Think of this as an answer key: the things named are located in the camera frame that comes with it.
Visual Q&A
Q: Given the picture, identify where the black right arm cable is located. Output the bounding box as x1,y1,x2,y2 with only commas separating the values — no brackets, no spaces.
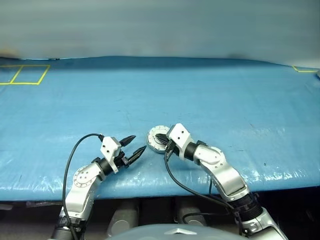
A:
163,149,243,236

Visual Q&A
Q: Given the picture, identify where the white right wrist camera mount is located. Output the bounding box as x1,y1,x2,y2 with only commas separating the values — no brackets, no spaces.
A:
166,123,193,160

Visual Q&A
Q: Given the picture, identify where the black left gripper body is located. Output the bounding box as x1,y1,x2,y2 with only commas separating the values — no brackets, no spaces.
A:
116,150,131,169

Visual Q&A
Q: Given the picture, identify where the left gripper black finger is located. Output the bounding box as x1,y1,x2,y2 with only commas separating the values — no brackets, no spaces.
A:
119,134,137,148
127,145,148,165

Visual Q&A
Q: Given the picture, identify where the round motor housing lid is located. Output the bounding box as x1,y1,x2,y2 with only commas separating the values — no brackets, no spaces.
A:
147,124,174,151

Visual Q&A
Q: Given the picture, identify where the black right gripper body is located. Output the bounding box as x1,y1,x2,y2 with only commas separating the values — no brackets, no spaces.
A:
163,139,180,158

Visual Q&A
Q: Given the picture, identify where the grey robot torso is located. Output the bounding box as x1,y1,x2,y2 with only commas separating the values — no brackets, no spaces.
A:
104,223,241,240

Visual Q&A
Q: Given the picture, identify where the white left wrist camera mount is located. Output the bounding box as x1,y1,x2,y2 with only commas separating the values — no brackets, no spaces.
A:
100,136,123,174

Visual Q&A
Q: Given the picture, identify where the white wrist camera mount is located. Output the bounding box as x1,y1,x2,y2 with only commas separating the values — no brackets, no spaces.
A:
166,123,193,160
100,136,123,174

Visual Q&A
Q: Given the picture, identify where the grey cylindrical shape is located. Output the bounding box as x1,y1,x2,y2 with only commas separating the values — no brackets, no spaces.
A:
107,199,140,237
174,197,209,227

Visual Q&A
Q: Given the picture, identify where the blue plastic table cover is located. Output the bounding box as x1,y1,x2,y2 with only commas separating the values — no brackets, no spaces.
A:
0,55,320,202

